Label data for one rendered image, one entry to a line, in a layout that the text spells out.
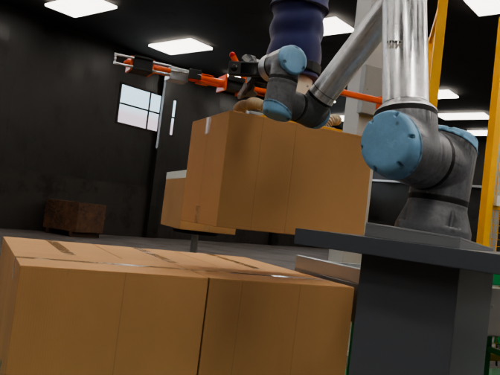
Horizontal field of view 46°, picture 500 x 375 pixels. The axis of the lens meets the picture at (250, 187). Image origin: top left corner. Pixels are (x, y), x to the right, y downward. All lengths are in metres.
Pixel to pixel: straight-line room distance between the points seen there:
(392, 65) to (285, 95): 0.40
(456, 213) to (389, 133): 0.28
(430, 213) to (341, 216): 0.75
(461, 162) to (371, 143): 0.24
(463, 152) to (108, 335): 1.17
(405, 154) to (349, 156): 0.89
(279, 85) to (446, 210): 0.61
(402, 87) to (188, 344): 1.09
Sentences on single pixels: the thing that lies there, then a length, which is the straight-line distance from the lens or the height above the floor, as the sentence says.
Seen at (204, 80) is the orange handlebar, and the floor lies 1.23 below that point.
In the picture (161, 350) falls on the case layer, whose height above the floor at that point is 0.30.
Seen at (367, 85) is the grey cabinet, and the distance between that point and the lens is 3.69.
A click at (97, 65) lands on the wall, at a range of 12.57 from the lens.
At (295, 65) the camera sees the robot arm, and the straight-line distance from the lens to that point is 1.77.
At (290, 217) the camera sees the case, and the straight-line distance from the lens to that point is 2.09.
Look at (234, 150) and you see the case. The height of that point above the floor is 0.98.
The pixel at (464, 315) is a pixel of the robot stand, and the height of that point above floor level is 0.60.
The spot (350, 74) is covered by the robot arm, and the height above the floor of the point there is 1.23.
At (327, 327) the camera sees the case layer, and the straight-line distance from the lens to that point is 2.24.
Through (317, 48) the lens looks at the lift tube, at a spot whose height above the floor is 1.43.
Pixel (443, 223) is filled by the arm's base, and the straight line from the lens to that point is 1.49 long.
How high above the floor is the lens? 0.77
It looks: 3 degrees up
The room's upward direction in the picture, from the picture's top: 7 degrees clockwise
